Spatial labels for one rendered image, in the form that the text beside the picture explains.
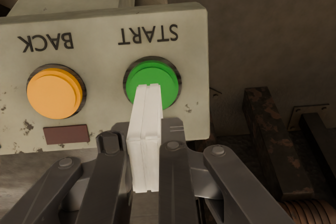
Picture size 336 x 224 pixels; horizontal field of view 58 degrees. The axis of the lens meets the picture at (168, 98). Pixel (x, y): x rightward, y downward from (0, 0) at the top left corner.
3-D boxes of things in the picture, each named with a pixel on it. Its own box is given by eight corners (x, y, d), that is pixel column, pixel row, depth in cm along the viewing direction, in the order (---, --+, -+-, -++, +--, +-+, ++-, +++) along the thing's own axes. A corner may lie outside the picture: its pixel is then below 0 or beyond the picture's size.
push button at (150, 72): (178, 102, 25) (180, 111, 23) (130, 105, 25) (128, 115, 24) (175, 55, 24) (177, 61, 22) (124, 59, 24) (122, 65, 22)
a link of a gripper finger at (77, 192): (129, 208, 13) (57, 213, 13) (137, 143, 17) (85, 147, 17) (124, 178, 12) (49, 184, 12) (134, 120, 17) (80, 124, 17)
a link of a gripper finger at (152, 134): (142, 138, 13) (159, 137, 13) (148, 83, 20) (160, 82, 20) (149, 193, 14) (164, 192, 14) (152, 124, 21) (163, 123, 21)
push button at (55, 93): (88, 109, 25) (83, 118, 24) (41, 112, 25) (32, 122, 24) (80, 62, 24) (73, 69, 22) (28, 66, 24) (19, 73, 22)
